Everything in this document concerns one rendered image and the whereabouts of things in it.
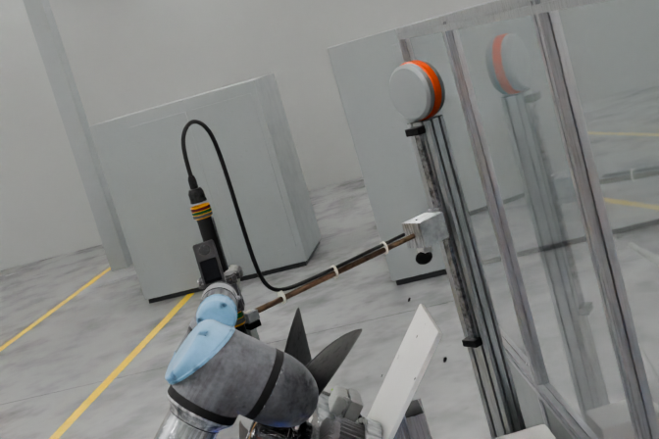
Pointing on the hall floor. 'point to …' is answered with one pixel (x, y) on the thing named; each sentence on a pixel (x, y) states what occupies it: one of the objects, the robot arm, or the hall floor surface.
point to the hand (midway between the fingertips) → (222, 268)
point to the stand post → (416, 421)
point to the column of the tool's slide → (495, 386)
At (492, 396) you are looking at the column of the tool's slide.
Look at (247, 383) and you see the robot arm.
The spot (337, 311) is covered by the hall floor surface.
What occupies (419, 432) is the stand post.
